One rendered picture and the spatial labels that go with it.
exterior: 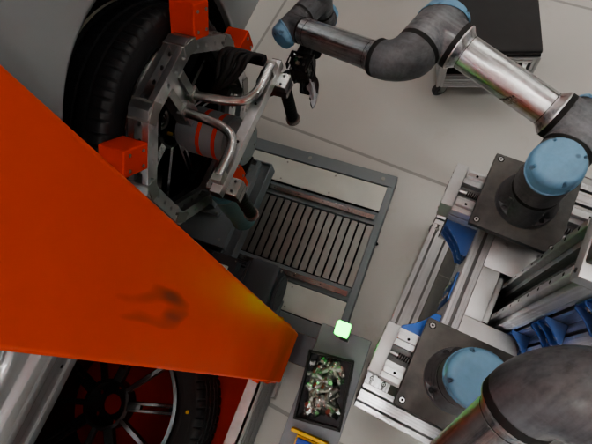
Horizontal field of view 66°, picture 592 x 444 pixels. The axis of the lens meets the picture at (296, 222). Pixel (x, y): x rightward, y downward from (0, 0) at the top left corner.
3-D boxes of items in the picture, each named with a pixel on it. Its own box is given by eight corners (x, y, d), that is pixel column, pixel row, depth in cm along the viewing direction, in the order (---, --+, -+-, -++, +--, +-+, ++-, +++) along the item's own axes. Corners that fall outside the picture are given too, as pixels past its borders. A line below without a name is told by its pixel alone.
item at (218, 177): (186, 110, 125) (171, 85, 115) (250, 128, 120) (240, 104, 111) (158, 165, 120) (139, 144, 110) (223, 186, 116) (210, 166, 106)
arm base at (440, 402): (499, 366, 107) (513, 363, 98) (477, 428, 103) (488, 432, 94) (437, 336, 111) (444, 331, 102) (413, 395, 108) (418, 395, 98)
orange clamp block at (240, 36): (222, 62, 150) (233, 40, 152) (243, 68, 148) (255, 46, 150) (216, 48, 143) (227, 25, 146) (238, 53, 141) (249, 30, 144)
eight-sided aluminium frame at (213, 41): (243, 105, 172) (193, -15, 121) (259, 109, 170) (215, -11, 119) (181, 236, 157) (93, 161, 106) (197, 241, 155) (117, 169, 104)
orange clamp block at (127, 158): (122, 134, 114) (96, 143, 107) (149, 142, 113) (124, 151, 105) (122, 160, 118) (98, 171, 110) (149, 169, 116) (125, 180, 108)
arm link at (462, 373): (457, 339, 101) (471, 331, 89) (512, 381, 97) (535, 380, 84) (425, 382, 99) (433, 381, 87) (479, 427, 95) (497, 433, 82)
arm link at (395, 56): (410, 106, 113) (277, 51, 139) (437, 76, 115) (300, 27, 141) (404, 70, 103) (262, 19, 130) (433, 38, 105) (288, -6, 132)
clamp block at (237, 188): (218, 178, 125) (212, 169, 121) (247, 188, 123) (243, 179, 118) (210, 195, 124) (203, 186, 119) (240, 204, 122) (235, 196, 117)
